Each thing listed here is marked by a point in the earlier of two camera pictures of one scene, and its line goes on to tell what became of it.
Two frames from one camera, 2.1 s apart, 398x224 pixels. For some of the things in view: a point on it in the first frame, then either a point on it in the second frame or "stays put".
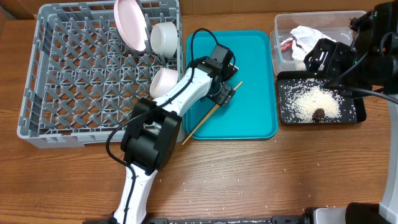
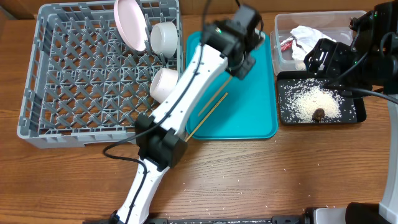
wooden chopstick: [241, 82] to [198, 126]
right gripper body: [321, 55] stays put
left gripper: [226, 94] to [247, 60]
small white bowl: [163, 79] stays put
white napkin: [305, 38] stays put
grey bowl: [164, 38] stays put
